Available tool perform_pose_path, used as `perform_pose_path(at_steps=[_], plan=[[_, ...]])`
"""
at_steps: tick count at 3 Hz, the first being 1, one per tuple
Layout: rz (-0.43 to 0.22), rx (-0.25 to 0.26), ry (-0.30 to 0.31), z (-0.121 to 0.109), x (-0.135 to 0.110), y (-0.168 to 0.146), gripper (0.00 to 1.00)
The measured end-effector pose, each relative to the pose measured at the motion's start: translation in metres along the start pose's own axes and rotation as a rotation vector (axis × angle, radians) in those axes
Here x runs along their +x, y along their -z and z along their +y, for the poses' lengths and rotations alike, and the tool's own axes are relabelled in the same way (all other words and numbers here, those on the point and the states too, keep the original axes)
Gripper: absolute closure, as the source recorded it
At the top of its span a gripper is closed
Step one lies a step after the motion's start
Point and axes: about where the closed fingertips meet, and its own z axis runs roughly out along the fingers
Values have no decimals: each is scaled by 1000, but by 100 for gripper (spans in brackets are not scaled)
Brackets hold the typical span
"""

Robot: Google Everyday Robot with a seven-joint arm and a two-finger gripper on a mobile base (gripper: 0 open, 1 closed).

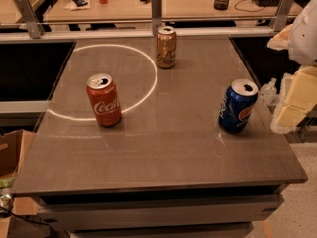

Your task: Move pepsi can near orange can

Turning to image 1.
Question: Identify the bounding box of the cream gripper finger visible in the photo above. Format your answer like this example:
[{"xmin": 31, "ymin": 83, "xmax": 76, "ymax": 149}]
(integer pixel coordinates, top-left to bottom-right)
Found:
[
  {"xmin": 267, "ymin": 25, "xmax": 292, "ymax": 51},
  {"xmin": 270, "ymin": 65, "xmax": 317, "ymax": 134}
]

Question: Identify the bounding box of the blue Pepsi can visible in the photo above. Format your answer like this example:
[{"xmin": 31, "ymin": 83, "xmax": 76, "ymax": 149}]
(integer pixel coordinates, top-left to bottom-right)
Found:
[{"xmin": 218, "ymin": 79, "xmax": 258, "ymax": 134}]

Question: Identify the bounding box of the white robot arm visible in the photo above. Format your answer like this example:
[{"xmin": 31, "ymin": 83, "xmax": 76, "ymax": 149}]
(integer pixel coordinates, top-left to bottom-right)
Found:
[{"xmin": 267, "ymin": 0, "xmax": 317, "ymax": 134}]

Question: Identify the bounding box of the orange gold soda can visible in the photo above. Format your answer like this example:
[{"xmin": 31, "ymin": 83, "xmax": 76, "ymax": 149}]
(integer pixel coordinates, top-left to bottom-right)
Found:
[{"xmin": 157, "ymin": 26, "xmax": 177, "ymax": 68}]

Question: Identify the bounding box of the red Coca-Cola can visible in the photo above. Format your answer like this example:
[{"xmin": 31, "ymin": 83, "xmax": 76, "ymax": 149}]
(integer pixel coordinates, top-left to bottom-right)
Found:
[{"xmin": 86, "ymin": 73, "xmax": 122, "ymax": 127}]

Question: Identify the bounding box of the clear plastic bottle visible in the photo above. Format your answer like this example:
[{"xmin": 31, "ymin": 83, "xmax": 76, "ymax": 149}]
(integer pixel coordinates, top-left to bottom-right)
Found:
[{"xmin": 260, "ymin": 78, "xmax": 277, "ymax": 105}]

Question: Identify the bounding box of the black mesh pen cup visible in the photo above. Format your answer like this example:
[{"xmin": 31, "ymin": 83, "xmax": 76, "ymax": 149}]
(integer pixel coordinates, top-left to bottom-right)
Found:
[{"xmin": 214, "ymin": 0, "xmax": 230, "ymax": 10}]

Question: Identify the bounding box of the grey table drawer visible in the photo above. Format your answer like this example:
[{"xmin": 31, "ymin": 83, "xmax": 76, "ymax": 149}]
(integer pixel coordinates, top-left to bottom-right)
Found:
[{"xmin": 38, "ymin": 186, "xmax": 283, "ymax": 231}]

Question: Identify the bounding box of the brown cardboard box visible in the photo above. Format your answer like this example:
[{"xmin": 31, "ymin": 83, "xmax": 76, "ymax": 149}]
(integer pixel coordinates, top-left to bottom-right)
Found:
[{"xmin": 0, "ymin": 129, "xmax": 40, "ymax": 238}]

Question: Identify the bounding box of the right metal bracket post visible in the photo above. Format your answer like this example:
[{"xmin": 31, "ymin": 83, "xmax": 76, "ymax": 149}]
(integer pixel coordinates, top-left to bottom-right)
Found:
[{"xmin": 269, "ymin": 0, "xmax": 294, "ymax": 32}]

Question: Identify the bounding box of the metal bracket post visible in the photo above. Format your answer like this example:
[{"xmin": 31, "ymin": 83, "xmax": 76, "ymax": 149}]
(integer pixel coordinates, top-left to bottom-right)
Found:
[
  {"xmin": 269, "ymin": 0, "xmax": 294, "ymax": 32},
  {"xmin": 14, "ymin": 0, "xmax": 44, "ymax": 39},
  {"xmin": 151, "ymin": 0, "xmax": 162, "ymax": 35}
]

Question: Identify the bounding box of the black cable on desk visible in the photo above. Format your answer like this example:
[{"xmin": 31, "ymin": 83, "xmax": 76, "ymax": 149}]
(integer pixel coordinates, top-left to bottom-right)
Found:
[{"xmin": 234, "ymin": 0, "xmax": 265, "ymax": 13}]

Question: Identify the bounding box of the middle metal bracket post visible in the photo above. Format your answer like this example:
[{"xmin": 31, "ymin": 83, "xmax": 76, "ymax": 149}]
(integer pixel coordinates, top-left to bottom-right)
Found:
[{"xmin": 151, "ymin": 0, "xmax": 162, "ymax": 35}]

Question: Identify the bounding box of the left metal bracket post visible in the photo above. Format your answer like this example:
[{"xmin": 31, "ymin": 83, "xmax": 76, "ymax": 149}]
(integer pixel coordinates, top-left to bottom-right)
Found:
[{"xmin": 14, "ymin": 0, "xmax": 44, "ymax": 39}]

